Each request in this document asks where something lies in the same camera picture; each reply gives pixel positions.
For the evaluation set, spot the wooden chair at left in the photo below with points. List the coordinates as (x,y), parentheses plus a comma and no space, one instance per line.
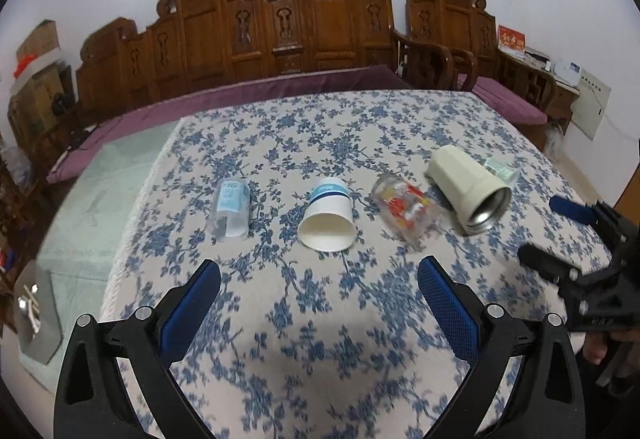
(23,216)

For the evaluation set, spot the carved wooden armchair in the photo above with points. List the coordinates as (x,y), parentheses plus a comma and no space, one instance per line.
(465,28)

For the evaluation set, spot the cream low wall panel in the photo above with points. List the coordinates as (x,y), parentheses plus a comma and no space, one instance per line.
(589,109)

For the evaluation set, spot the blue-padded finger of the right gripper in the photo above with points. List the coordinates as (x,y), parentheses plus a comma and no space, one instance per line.
(583,214)

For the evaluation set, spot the wooden side table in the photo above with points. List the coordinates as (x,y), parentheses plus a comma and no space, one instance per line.
(537,87)

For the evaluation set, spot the purple armchair cushion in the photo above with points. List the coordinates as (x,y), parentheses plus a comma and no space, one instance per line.
(508,104)

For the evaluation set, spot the stacked cardboard boxes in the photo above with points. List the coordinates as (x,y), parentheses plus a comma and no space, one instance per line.
(43,90)

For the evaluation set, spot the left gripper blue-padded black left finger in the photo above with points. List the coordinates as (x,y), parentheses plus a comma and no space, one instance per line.
(91,399)

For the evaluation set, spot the carved wooden sofa bench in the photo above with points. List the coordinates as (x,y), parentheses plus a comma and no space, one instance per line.
(200,44)

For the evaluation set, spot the blue floral tablecloth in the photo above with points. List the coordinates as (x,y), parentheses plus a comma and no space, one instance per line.
(303,344)

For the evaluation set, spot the white box on side table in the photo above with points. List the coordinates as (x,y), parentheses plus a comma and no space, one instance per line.
(568,72)

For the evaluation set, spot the glass cup red pattern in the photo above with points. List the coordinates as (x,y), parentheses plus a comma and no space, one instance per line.
(405,209)

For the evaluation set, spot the white blue paper cup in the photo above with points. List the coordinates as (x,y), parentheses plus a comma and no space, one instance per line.
(327,225)

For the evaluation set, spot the clear plastic cup blue label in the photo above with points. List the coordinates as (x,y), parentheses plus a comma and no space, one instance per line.
(230,215)

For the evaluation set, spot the red gift box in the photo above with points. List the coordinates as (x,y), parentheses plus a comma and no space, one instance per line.
(510,39)

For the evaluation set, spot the person's right hand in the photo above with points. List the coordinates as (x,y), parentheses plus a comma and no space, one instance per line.
(626,367)

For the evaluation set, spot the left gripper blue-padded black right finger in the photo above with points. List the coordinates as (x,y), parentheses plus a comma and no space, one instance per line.
(546,399)

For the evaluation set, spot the cream steel-lined tumbler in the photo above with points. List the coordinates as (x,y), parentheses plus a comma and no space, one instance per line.
(478,197)

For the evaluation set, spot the small green-printed plastic cup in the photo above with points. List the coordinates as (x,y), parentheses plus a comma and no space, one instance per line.
(507,173)

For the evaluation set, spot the grey utensil holder box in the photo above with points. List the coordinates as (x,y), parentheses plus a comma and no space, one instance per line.
(37,323)

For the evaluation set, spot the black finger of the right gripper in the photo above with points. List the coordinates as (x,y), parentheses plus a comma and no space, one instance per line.
(550,268)

